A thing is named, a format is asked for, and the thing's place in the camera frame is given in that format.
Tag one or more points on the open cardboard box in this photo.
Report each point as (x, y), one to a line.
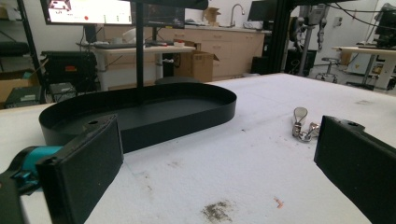
(199, 67)

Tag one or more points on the dark flat device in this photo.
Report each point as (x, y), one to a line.
(23, 97)

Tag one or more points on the small black electronics box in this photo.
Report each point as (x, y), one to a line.
(63, 91)

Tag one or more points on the black equipment case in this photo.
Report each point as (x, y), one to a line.
(70, 70)

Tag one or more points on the flat cardboard box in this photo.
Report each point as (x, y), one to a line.
(14, 85)

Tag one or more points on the black metal frame post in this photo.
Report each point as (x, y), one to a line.
(280, 37)

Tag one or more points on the black screen on counter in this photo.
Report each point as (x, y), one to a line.
(260, 11)

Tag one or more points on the metal swivel stool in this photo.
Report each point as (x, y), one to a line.
(328, 70)

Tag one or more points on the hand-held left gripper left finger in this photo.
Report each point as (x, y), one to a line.
(82, 168)

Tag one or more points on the metal faucet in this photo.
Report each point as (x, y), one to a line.
(233, 12)

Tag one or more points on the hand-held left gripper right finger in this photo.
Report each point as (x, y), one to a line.
(358, 161)

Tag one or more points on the small cardboard box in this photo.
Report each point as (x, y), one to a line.
(211, 15)

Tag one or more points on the wooden cabinet counter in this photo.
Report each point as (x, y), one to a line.
(233, 46)

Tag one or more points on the black shelf post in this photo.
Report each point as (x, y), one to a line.
(31, 46)

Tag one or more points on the dark computer monitor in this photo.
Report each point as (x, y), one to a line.
(165, 15)

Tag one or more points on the dark keyboard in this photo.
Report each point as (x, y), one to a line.
(115, 45)

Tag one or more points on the black tiered oval tray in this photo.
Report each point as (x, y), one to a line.
(174, 118)

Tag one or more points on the black equipment on table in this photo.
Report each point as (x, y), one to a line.
(386, 25)

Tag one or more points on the white work table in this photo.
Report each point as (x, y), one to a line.
(367, 51)

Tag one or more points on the grey metal stand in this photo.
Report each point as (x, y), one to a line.
(306, 40)

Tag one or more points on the lit computer monitor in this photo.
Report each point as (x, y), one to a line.
(90, 11)

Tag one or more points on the silver metal key clip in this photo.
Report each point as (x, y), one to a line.
(300, 126)

